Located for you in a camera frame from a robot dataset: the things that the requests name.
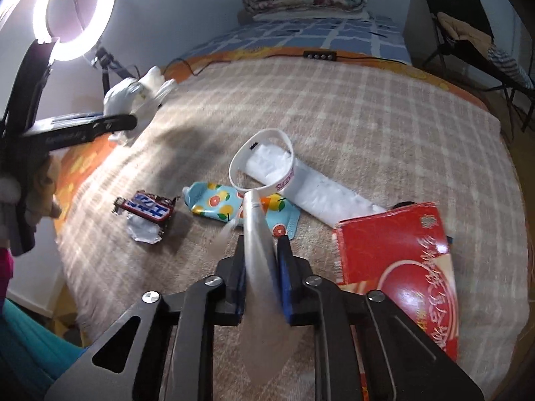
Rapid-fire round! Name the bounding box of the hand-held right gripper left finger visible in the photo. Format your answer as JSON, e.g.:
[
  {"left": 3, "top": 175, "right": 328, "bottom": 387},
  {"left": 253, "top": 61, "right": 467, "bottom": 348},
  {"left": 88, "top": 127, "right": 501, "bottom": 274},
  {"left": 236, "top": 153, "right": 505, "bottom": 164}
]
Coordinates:
[{"left": 44, "top": 236, "right": 247, "bottom": 401}]

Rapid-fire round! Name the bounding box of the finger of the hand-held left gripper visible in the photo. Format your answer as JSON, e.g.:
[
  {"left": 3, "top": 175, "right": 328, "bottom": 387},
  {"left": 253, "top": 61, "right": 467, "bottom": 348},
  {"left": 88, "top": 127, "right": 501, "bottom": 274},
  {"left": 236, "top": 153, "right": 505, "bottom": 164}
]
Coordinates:
[{"left": 94, "top": 114, "right": 138, "bottom": 135}]

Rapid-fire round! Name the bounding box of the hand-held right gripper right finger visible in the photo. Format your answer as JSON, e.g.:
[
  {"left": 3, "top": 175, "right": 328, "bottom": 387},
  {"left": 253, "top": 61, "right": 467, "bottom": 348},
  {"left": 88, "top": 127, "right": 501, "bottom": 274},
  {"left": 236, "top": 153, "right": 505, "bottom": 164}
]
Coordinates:
[{"left": 274, "top": 236, "right": 486, "bottom": 401}]

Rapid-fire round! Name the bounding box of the white plastic bag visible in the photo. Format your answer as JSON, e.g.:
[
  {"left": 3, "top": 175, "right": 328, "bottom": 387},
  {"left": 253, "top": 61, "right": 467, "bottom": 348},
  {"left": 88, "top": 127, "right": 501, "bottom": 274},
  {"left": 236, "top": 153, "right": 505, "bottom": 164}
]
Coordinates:
[{"left": 102, "top": 66, "right": 178, "bottom": 147}]

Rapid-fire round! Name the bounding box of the clear plastic wrapper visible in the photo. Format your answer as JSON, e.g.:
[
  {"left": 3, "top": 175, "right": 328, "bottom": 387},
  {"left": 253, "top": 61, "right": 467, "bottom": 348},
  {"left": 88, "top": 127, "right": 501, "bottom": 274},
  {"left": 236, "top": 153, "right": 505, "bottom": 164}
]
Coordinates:
[{"left": 213, "top": 190, "right": 302, "bottom": 386}]

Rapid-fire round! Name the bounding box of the fruit print pouch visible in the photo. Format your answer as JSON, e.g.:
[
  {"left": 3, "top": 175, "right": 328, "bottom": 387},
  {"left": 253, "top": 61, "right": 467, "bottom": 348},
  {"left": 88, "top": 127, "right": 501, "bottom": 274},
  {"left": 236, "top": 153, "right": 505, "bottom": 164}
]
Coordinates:
[{"left": 183, "top": 181, "right": 302, "bottom": 241}]

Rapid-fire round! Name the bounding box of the chocolate bar wrapper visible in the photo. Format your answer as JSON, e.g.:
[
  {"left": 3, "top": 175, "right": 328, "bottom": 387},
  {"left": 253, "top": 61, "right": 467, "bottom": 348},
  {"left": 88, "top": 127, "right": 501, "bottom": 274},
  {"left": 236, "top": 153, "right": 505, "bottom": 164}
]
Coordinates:
[{"left": 113, "top": 191, "right": 177, "bottom": 244}]

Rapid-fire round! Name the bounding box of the long white plastic packet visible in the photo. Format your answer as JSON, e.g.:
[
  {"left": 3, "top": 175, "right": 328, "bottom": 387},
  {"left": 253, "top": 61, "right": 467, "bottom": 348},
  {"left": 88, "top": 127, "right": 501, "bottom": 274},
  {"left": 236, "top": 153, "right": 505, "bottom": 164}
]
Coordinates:
[{"left": 244, "top": 144, "right": 387, "bottom": 226}]

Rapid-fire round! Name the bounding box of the red cardboard box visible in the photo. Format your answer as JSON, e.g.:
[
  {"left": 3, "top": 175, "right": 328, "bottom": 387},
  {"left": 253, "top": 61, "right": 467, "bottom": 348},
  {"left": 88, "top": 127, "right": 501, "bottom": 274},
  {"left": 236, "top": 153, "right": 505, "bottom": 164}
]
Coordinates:
[{"left": 332, "top": 202, "right": 459, "bottom": 401}]

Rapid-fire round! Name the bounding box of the black tripod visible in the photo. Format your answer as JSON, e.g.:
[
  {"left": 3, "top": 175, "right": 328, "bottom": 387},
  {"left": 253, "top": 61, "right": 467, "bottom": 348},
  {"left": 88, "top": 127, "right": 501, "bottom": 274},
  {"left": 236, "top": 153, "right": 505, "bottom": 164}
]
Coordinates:
[{"left": 90, "top": 47, "right": 139, "bottom": 93}]

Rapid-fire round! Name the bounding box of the tan plush toy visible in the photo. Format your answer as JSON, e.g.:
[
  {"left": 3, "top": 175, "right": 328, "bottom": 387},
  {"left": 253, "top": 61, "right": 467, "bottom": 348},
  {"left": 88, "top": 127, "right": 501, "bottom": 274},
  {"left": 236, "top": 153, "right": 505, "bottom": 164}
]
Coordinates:
[{"left": 23, "top": 152, "right": 64, "bottom": 219}]

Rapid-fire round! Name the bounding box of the pink cloth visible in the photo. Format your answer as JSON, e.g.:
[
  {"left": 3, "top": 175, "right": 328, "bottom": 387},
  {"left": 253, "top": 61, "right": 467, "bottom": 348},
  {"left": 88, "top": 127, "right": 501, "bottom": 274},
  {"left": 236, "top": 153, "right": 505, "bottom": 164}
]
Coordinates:
[{"left": 0, "top": 246, "right": 16, "bottom": 298}]

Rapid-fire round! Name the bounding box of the beige plaid blanket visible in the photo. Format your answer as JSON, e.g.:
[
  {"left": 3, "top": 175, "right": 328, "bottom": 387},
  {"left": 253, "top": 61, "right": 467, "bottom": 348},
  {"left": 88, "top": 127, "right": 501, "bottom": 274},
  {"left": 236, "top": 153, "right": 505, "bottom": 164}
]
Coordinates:
[{"left": 54, "top": 56, "right": 521, "bottom": 401}]

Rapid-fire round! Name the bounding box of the teal cloth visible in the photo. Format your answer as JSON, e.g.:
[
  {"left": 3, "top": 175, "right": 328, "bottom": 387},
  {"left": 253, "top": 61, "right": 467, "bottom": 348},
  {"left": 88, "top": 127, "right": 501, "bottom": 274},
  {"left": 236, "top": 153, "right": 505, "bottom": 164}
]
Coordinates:
[{"left": 0, "top": 296, "right": 90, "bottom": 401}]

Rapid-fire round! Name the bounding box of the tan cloth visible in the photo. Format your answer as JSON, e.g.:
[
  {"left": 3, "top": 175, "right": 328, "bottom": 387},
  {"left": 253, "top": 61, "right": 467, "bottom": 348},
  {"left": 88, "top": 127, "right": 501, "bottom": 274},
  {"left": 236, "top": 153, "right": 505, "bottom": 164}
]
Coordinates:
[{"left": 437, "top": 10, "right": 497, "bottom": 53}]

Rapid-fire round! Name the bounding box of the striped cloth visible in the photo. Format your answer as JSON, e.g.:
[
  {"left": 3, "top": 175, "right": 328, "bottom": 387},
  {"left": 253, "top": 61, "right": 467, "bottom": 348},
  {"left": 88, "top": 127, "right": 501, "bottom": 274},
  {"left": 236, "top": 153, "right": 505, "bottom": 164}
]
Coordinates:
[{"left": 487, "top": 44, "right": 535, "bottom": 89}]

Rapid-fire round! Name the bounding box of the ring light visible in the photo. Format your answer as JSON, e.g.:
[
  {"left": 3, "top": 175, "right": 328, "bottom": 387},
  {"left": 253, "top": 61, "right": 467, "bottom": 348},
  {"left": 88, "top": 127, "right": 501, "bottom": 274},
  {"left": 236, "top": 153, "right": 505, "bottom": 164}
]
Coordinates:
[{"left": 31, "top": 0, "right": 118, "bottom": 62}]

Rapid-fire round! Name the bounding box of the black cable with inline switch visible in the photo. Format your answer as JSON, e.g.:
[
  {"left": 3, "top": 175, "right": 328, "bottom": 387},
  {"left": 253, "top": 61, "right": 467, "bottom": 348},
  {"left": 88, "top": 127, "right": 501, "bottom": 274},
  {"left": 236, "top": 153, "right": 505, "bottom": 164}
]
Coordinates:
[{"left": 165, "top": 50, "right": 414, "bottom": 78}]

